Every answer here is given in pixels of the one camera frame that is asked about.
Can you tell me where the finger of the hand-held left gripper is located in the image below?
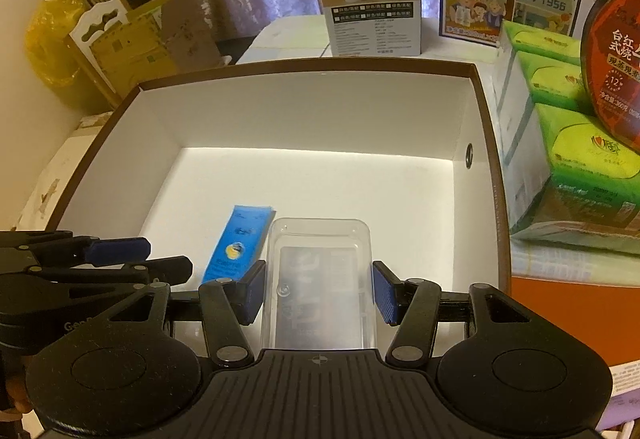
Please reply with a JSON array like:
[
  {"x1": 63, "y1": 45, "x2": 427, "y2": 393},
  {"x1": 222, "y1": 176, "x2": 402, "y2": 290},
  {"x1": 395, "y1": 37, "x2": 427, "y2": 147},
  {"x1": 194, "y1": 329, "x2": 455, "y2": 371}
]
[
  {"x1": 0, "y1": 230, "x2": 152, "y2": 266},
  {"x1": 0, "y1": 256, "x2": 194, "y2": 307}
]

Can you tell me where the green tissue pack bundle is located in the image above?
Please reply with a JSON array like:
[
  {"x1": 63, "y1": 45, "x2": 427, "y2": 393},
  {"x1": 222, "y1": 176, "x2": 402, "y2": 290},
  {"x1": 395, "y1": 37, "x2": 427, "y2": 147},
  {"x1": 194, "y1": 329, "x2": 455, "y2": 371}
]
[{"x1": 492, "y1": 20, "x2": 640, "y2": 254}]

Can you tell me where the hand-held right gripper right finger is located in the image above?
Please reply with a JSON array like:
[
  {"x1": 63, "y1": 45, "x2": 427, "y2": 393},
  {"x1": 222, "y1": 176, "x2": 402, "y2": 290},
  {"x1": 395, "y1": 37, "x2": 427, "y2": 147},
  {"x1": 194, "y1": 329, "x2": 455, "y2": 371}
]
[{"x1": 372, "y1": 260, "x2": 546, "y2": 366}]

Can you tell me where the orange printed cardboard sheet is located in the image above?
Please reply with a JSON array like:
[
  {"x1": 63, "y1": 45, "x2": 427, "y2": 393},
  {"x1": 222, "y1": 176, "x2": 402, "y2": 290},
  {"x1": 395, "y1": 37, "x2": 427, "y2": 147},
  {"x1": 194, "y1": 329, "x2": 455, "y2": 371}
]
[{"x1": 510, "y1": 269, "x2": 640, "y2": 370}]

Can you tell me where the red instant rice bowl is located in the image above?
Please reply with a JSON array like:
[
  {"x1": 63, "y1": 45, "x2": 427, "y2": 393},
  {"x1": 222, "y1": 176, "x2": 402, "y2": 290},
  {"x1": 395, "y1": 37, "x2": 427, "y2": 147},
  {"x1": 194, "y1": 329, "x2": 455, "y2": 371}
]
[{"x1": 580, "y1": 0, "x2": 640, "y2": 147}]

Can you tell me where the open yellow cardboard box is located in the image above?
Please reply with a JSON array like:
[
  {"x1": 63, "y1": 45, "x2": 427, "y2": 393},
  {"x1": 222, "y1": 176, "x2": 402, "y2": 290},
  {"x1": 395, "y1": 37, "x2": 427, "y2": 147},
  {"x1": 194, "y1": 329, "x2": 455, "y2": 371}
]
[{"x1": 67, "y1": 0, "x2": 221, "y2": 107}]

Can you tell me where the clear plastic container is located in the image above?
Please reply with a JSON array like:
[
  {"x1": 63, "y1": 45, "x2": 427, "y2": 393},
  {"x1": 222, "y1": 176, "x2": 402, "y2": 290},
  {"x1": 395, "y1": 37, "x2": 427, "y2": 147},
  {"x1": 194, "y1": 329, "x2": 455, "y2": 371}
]
[{"x1": 260, "y1": 217, "x2": 378, "y2": 351}]

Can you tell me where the blue sachet packet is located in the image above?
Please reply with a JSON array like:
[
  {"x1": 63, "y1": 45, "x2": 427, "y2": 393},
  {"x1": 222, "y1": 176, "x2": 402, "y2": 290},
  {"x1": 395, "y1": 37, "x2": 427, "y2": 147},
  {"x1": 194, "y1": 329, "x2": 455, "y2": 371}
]
[{"x1": 202, "y1": 205, "x2": 277, "y2": 290}]

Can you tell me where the brown white-lined storage box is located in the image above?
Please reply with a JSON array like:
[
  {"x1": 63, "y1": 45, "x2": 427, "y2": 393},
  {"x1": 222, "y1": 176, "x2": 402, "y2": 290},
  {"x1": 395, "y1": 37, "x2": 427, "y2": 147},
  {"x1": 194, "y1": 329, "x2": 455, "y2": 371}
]
[{"x1": 47, "y1": 60, "x2": 513, "y2": 352}]

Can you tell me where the yellow plastic bag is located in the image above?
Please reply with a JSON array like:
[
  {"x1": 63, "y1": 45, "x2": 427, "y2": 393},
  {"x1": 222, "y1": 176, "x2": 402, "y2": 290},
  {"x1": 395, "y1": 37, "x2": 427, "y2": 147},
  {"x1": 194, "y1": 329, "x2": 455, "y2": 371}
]
[{"x1": 26, "y1": 0, "x2": 96, "y2": 87}]

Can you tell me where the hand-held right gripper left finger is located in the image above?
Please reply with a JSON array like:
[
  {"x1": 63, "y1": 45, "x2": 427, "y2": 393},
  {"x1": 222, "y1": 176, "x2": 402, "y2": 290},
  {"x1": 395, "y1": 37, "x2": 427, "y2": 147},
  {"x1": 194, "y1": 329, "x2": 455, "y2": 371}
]
[{"x1": 95, "y1": 260, "x2": 267, "y2": 366}]

